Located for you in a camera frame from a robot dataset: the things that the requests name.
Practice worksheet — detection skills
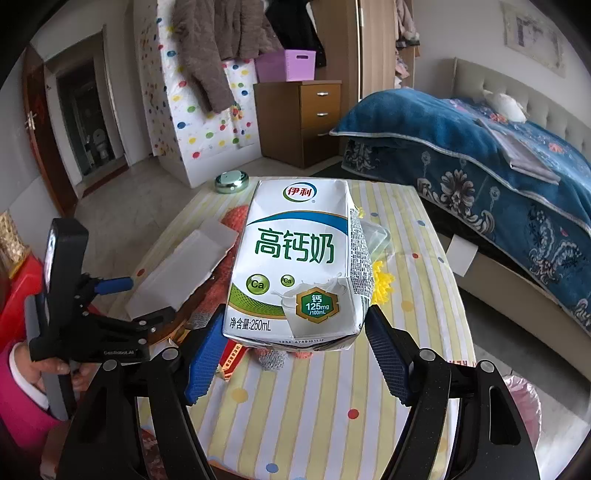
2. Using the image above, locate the white cardboard package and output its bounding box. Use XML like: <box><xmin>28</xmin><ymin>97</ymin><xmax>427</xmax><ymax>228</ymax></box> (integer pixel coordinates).
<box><xmin>125</xmin><ymin>219</ymin><xmax>238</xmax><ymax>319</ymax></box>

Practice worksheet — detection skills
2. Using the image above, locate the coral knitted glove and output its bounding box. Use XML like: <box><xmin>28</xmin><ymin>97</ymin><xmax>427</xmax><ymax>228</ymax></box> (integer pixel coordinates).
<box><xmin>186</xmin><ymin>205</ymin><xmax>249</xmax><ymax>330</ymax></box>

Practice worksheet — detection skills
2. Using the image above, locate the white green milk carton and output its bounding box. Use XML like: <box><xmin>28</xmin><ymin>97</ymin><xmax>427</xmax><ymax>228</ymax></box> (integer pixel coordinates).
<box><xmin>223</xmin><ymin>178</ymin><xmax>374</xmax><ymax>352</ymax></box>

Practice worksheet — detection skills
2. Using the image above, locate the clear plastic bag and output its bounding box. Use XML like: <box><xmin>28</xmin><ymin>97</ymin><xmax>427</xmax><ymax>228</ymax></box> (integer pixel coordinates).
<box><xmin>361</xmin><ymin>219</ymin><xmax>391</xmax><ymax>262</ymax></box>

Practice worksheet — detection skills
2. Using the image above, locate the pink sleeve forearm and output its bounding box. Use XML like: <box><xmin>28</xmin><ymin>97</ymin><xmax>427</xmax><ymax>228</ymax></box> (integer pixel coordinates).
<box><xmin>1</xmin><ymin>342</ymin><xmax>61</xmax><ymax>460</ymax></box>

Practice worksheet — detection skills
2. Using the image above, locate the person left hand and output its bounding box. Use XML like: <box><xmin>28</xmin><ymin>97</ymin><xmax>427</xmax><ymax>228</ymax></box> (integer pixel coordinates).
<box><xmin>13</xmin><ymin>343</ymin><xmax>98</xmax><ymax>392</ymax></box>

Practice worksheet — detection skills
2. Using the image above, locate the gold patterned bag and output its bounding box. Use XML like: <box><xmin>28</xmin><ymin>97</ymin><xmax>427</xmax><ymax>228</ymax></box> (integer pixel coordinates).
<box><xmin>0</xmin><ymin>210</ymin><xmax>31</xmax><ymax>278</ymax></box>

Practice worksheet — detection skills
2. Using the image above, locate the red gold paper packet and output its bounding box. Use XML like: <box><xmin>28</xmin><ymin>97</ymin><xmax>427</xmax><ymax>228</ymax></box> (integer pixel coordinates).
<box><xmin>216</xmin><ymin>340</ymin><xmax>249</xmax><ymax>381</ymax></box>

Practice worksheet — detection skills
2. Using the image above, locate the dark red door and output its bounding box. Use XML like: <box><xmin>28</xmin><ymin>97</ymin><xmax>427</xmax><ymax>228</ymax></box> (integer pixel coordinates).
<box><xmin>22</xmin><ymin>45</ymin><xmax>78</xmax><ymax>217</ymax></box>

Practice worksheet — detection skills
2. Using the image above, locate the striped dotted tablecloth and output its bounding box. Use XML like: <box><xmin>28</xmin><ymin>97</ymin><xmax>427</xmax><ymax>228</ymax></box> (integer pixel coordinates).
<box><xmin>108</xmin><ymin>177</ymin><xmax>477</xmax><ymax>476</ymax></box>

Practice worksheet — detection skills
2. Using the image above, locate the round green metal tin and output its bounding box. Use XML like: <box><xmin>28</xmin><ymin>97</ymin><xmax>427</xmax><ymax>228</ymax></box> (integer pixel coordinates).
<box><xmin>214</xmin><ymin>170</ymin><xmax>249</xmax><ymax>194</ymax></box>

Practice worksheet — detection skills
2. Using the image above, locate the polka dot white cabinet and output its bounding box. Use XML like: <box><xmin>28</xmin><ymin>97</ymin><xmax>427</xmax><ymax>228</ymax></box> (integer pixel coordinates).
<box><xmin>133</xmin><ymin>1</ymin><xmax>262</xmax><ymax>188</ymax></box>

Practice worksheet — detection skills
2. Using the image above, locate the white paper tag on bed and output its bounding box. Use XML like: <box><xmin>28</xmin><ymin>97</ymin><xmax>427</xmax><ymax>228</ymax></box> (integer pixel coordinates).
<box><xmin>446</xmin><ymin>235</ymin><xmax>479</xmax><ymax>277</ymax></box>

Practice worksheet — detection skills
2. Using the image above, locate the yellow tassel decoration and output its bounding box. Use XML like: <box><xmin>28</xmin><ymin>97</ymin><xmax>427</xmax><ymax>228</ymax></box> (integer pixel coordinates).
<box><xmin>352</xmin><ymin>207</ymin><xmax>398</xmax><ymax>306</ymax></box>

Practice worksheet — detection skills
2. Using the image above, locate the blue floral bed blanket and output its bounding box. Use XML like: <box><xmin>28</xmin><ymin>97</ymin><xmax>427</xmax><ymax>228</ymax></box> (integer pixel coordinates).
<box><xmin>331</xmin><ymin>88</ymin><xmax>590</xmax><ymax>330</ymax></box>

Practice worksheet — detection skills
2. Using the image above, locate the brown wooden drawer cabinet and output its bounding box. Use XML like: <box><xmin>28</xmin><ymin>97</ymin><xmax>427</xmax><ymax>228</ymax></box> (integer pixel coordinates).
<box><xmin>254</xmin><ymin>80</ymin><xmax>342</xmax><ymax>169</ymax></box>

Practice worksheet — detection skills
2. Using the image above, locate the brown quilted coat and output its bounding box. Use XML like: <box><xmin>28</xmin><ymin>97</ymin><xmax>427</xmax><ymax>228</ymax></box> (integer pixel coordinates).
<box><xmin>172</xmin><ymin>0</ymin><xmax>283</xmax><ymax>113</ymax></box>

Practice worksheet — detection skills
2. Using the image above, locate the folded grey cloth on bed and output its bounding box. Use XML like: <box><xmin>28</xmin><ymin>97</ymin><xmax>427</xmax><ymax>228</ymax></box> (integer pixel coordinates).
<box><xmin>475</xmin><ymin>119</ymin><xmax>560</xmax><ymax>185</ymax></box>

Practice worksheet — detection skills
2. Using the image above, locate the purple plastic storage box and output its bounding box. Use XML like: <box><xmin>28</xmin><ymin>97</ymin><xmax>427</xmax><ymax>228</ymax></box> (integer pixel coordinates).
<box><xmin>256</xmin><ymin>50</ymin><xmax>315</xmax><ymax>83</ymax></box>

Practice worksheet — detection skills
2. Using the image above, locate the white pillow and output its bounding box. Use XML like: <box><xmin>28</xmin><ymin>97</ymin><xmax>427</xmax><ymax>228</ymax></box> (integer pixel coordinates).
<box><xmin>483</xmin><ymin>90</ymin><xmax>528</xmax><ymax>123</ymax></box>

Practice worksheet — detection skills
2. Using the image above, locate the black hanging coat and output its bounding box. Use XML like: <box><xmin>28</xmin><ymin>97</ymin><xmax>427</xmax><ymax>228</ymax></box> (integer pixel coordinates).
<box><xmin>266</xmin><ymin>0</ymin><xmax>327</xmax><ymax>68</ymax></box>

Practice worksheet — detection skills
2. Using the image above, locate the tall wooden wardrobe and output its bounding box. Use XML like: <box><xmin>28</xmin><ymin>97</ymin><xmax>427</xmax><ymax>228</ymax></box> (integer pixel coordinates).
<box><xmin>311</xmin><ymin>0</ymin><xmax>420</xmax><ymax>113</ymax></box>

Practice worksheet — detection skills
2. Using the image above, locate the beige padded bed frame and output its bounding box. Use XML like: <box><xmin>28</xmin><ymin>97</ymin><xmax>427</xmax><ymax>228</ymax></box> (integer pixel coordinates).
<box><xmin>443</xmin><ymin>58</ymin><xmax>590</xmax><ymax>378</ymax></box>

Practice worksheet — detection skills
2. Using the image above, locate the framed wall picture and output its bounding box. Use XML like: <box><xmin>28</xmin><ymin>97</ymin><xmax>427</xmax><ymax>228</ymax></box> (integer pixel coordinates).
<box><xmin>501</xmin><ymin>1</ymin><xmax>566</xmax><ymax>78</ymax></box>

